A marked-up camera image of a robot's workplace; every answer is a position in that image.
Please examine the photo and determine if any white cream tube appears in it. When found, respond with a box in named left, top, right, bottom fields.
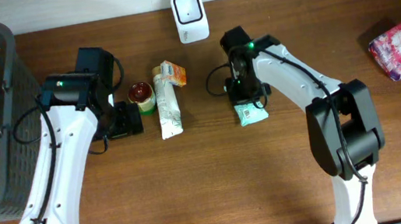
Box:
left=152, top=66, right=184, bottom=140

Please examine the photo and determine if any white barcode scanner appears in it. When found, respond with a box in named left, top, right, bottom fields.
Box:
left=170, top=0, right=210, bottom=44

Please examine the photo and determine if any teal wipes packet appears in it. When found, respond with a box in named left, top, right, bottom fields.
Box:
left=234, top=101, right=269, bottom=127

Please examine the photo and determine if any small orange box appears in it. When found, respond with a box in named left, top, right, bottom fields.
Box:
left=160, top=61, right=187, bottom=87

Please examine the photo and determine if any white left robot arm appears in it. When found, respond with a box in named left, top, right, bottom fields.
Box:
left=19, top=47, right=144, bottom=224

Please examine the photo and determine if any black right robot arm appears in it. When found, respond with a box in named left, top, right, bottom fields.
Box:
left=220, top=26, right=385, bottom=224

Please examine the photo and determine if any green lid jar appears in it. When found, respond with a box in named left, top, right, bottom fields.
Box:
left=128, top=82, right=157, bottom=116

